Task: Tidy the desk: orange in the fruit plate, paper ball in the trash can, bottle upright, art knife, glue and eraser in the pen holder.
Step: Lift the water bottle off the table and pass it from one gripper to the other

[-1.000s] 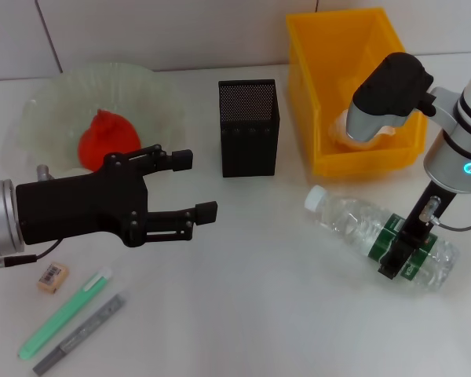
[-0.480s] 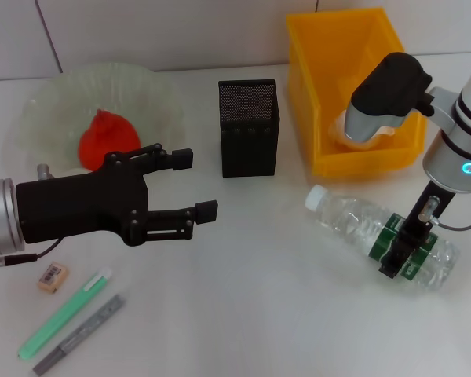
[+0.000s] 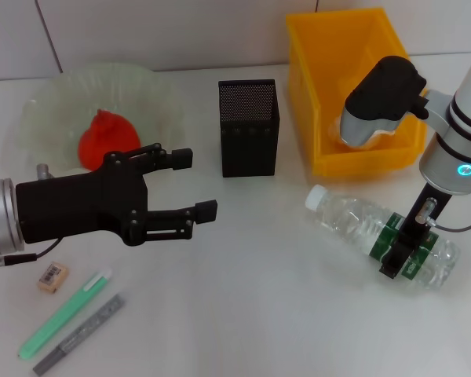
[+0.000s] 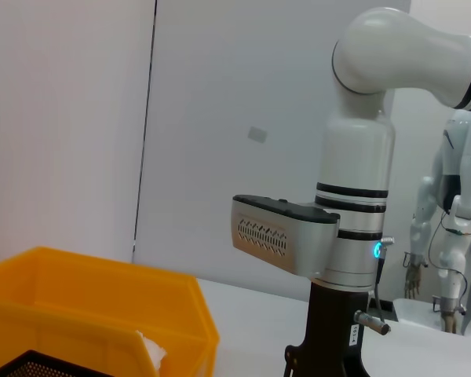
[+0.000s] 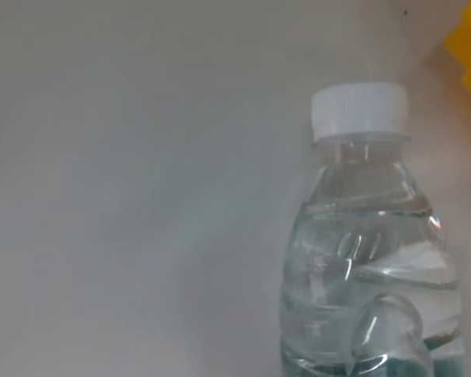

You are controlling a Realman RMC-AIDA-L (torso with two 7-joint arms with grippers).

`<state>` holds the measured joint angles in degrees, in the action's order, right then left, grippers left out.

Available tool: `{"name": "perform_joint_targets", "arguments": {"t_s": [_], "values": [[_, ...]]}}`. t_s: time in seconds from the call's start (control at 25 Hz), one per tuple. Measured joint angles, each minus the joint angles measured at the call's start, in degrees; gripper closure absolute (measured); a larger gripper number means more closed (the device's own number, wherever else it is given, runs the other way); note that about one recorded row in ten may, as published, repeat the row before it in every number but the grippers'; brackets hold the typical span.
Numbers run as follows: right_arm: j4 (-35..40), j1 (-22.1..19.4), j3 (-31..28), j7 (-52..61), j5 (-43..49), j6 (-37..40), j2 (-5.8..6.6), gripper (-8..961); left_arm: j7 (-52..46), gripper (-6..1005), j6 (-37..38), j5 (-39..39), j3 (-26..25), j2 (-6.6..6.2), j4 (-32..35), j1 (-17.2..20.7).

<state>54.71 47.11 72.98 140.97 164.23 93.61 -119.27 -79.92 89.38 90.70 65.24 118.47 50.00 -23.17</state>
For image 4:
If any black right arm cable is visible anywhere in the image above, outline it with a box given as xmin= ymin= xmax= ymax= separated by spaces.
xmin=372 ymin=235 xmax=396 ymax=317

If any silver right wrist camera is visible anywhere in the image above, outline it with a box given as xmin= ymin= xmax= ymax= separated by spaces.
xmin=231 ymin=194 xmax=341 ymax=278

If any right gripper silver plug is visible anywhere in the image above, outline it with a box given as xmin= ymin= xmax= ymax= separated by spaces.
xmin=355 ymin=309 xmax=392 ymax=335

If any yellow plastic bin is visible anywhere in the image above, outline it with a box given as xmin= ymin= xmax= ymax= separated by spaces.
xmin=0 ymin=246 xmax=221 ymax=377

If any white rounded table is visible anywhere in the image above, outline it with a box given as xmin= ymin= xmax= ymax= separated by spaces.
xmin=392 ymin=298 xmax=471 ymax=342

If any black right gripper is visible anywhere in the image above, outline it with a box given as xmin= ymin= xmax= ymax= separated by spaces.
xmin=284 ymin=280 xmax=378 ymax=377

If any white paper ball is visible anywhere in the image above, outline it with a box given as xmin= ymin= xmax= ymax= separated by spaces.
xmin=135 ymin=329 xmax=169 ymax=371

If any black mesh pen holder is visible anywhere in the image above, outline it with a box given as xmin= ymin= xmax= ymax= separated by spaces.
xmin=0 ymin=349 xmax=115 ymax=377

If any black flat box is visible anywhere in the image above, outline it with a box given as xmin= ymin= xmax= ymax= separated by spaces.
xmin=376 ymin=300 xmax=396 ymax=321

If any white humanoid robot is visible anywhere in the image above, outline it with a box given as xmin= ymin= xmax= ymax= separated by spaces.
xmin=402 ymin=109 xmax=471 ymax=335

